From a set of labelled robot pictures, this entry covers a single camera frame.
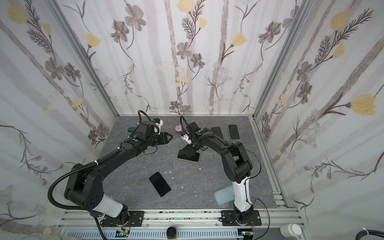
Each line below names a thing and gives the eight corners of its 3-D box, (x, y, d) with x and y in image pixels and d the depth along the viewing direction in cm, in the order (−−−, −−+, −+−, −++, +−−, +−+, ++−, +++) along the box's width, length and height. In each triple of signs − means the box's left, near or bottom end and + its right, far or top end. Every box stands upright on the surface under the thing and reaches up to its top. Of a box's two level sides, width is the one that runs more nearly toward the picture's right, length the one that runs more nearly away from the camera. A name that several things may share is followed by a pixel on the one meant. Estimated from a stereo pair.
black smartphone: (160, 197, 83) (160, 196, 81) (149, 179, 89) (148, 177, 88) (171, 189, 86) (170, 188, 84) (159, 172, 92) (158, 170, 90)
